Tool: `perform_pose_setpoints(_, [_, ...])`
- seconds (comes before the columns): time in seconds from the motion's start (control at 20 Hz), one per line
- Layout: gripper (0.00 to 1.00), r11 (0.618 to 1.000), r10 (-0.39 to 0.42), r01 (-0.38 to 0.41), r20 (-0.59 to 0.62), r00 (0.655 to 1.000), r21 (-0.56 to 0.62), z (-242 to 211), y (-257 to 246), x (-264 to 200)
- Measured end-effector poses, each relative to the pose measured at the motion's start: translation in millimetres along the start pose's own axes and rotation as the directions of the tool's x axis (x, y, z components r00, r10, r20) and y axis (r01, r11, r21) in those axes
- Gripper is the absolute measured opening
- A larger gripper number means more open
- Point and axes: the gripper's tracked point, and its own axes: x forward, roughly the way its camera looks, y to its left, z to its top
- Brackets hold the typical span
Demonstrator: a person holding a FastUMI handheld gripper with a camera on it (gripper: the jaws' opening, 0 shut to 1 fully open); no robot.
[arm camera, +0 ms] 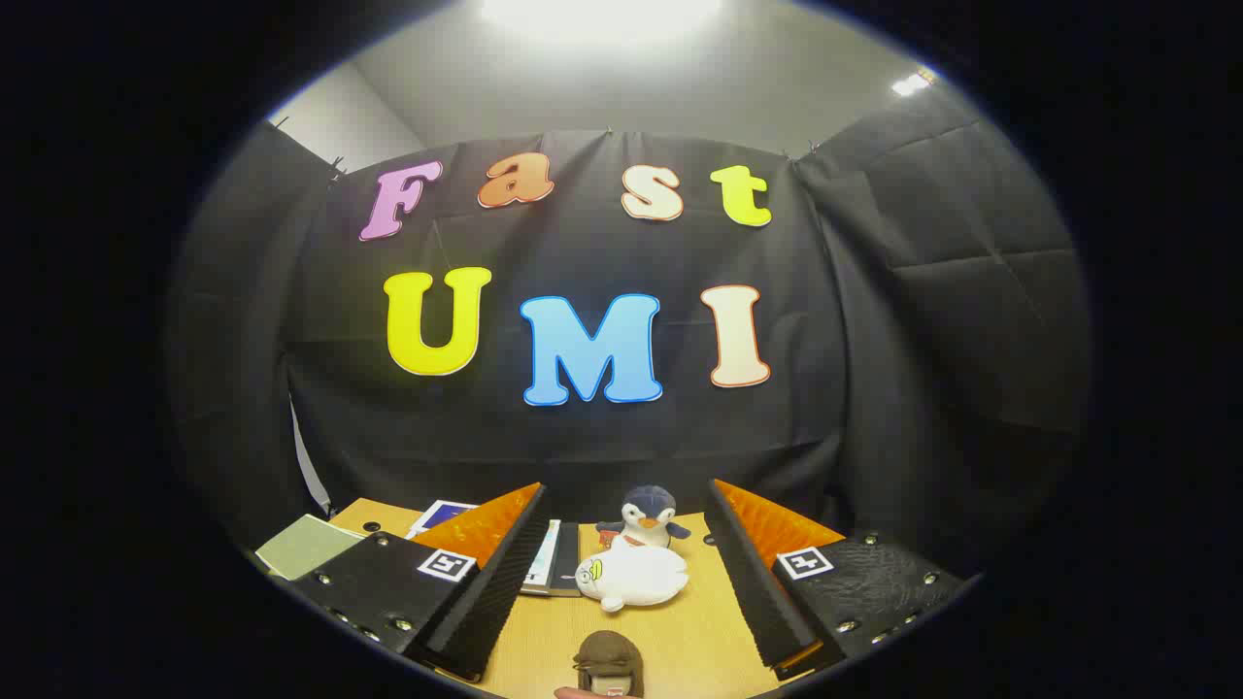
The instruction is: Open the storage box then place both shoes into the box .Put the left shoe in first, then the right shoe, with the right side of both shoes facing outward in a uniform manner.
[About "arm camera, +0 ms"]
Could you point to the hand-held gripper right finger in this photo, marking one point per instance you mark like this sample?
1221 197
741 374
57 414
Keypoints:
753 582

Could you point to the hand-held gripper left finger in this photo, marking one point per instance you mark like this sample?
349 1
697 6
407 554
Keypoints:
505 582

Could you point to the brown fuzzy shoe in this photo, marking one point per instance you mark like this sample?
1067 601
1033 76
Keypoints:
607 655

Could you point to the pale green fabric storage box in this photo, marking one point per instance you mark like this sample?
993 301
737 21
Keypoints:
306 546

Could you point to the book with pale sky cover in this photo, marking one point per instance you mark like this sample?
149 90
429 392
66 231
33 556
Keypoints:
542 563

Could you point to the dark-covered book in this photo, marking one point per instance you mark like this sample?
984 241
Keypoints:
569 568

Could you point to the book with blue photo cover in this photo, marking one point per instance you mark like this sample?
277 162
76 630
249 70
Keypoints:
442 513

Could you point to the white plush toy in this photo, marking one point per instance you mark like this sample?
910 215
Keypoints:
636 575

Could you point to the penguin plush toy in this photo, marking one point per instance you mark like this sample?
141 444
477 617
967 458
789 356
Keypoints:
649 505

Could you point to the black backdrop cloth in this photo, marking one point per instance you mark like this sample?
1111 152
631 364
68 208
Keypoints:
583 447

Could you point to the small ceiling light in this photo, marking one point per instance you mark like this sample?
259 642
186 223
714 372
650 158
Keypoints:
913 83

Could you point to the large ceiling light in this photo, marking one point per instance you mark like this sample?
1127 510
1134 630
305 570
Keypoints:
602 15

